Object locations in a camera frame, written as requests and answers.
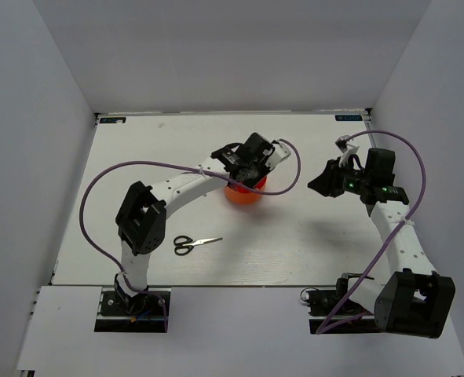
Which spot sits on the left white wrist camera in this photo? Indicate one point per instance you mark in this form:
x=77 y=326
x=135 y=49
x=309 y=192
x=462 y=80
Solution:
x=280 y=154

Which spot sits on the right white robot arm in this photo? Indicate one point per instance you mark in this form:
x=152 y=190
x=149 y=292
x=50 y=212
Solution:
x=416 y=299

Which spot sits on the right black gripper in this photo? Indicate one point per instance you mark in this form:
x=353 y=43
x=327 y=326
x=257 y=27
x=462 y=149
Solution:
x=327 y=183

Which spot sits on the orange round compartment container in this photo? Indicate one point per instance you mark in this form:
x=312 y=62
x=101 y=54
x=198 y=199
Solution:
x=240 y=196

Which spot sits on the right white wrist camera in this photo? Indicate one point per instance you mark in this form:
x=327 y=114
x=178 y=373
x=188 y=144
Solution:
x=348 y=147

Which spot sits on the left blue corner label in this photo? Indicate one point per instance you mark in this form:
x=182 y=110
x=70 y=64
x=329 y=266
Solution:
x=112 y=120

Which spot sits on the blue corner label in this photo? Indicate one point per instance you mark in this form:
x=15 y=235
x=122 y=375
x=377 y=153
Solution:
x=348 y=118
x=112 y=120

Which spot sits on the black-handled scissors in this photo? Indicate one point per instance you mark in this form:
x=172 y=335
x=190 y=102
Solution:
x=184 y=245

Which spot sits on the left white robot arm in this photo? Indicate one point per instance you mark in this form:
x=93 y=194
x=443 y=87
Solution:
x=144 y=211

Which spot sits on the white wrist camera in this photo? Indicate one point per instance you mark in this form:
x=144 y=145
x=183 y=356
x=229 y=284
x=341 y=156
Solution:
x=280 y=154
x=348 y=147

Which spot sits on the right blue corner label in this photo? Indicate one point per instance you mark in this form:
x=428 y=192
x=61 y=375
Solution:
x=348 y=118

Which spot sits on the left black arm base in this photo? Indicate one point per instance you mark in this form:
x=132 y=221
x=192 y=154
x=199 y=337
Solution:
x=148 y=314

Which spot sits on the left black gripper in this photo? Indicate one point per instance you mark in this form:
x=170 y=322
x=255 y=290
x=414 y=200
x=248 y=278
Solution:
x=264 y=170

